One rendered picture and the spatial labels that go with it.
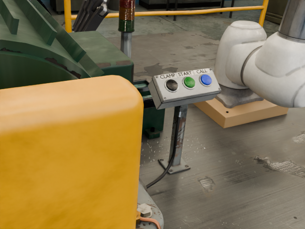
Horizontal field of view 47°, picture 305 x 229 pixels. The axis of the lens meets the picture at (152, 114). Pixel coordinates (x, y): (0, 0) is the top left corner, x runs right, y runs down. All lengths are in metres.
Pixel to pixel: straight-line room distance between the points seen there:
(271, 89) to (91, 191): 0.98
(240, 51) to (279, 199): 0.49
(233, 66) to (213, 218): 0.55
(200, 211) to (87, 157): 0.75
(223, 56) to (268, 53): 0.19
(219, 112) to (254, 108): 0.14
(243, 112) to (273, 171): 0.28
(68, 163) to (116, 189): 0.03
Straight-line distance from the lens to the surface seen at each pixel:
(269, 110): 1.35
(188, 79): 0.88
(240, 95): 1.31
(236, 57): 1.22
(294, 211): 0.99
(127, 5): 1.34
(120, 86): 0.16
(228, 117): 1.23
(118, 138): 0.16
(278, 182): 1.06
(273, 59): 1.12
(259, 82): 1.15
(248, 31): 1.24
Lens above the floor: 1.42
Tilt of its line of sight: 29 degrees down
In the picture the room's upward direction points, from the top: 5 degrees clockwise
